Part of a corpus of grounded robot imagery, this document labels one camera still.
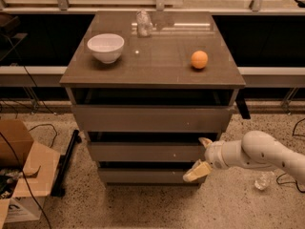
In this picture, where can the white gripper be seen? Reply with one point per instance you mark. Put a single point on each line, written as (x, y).
(213, 156)

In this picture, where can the grey drawer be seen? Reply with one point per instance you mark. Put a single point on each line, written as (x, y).
(150, 152)
(146, 176)
(142, 119)

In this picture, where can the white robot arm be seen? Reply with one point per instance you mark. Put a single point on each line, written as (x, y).
(256, 150)

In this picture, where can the grey drawer cabinet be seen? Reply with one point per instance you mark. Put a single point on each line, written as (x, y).
(154, 71)

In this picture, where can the grey bottom drawer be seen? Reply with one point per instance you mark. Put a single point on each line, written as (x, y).
(146, 176)

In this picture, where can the grey top drawer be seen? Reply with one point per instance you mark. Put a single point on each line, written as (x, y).
(142, 119)

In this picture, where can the clear glass on floor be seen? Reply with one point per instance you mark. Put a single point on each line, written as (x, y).
(264, 181)

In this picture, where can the orange fruit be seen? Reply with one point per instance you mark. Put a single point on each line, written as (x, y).
(199, 60)

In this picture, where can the white ceramic bowl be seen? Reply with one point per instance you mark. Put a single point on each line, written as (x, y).
(106, 47)

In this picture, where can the black tripod bar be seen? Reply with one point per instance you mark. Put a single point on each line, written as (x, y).
(57, 188)

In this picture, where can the brown cardboard box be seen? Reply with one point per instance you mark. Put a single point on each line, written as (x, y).
(27, 173)

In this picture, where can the metal window railing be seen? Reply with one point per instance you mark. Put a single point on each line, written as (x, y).
(152, 0)

